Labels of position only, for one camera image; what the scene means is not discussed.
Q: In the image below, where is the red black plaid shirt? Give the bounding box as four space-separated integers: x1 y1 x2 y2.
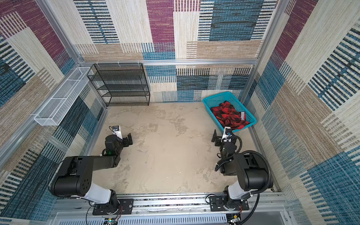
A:
211 101 250 130

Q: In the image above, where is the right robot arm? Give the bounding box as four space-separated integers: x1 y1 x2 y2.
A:
205 127 273 212

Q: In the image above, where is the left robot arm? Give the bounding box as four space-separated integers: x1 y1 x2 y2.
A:
50 133 133 216

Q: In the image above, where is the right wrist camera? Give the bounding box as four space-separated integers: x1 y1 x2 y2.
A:
221 127 233 143

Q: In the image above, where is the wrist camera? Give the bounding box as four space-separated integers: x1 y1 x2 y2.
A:
110 125 123 139
221 127 233 143

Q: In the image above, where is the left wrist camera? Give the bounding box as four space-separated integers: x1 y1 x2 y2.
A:
110 125 123 139

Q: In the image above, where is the black corrugated cable conduit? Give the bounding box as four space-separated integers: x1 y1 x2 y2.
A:
238 150 274 225

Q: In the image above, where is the black wire shelf rack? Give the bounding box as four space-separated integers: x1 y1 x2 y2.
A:
87 63 151 107

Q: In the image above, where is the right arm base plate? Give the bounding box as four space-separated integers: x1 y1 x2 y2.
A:
205 195 249 212

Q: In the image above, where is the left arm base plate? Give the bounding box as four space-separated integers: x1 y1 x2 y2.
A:
92 199 134 216

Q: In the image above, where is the white wire mesh tray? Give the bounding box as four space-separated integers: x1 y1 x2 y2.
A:
34 67 90 126

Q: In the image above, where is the aluminium mounting rail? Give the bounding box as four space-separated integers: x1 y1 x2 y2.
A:
47 191 296 225

